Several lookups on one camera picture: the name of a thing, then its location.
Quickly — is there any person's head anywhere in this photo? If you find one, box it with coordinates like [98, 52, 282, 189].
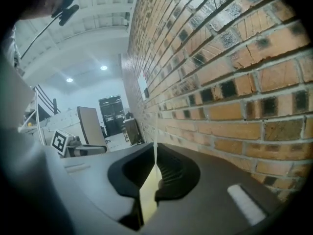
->
[18, 0, 81, 21]

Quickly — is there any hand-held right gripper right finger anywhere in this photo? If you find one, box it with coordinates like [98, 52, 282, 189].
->
[144, 142, 282, 235]

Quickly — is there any black clip-on device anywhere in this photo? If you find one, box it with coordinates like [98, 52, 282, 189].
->
[51, 4, 80, 26]

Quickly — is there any beige partition screen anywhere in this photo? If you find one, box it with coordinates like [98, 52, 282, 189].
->
[77, 106, 108, 154]

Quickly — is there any person's white shirt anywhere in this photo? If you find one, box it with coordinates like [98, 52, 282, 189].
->
[0, 24, 36, 132]

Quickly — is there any dark brown cabinet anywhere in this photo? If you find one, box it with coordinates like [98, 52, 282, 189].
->
[122, 117, 142, 146]

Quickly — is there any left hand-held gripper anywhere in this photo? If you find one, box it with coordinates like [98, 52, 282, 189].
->
[50, 129, 108, 157]

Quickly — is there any light wooden table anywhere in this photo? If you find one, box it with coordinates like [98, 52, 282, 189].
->
[138, 165, 162, 226]

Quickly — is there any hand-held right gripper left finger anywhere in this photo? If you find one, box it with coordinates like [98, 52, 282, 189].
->
[61, 142, 157, 230]

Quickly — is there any black double door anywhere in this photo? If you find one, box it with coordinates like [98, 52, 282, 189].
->
[98, 94, 125, 137]

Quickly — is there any white paper on wall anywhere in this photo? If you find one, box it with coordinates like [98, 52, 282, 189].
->
[137, 70, 148, 102]

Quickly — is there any black device cable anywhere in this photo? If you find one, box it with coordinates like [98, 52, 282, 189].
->
[20, 16, 57, 60]

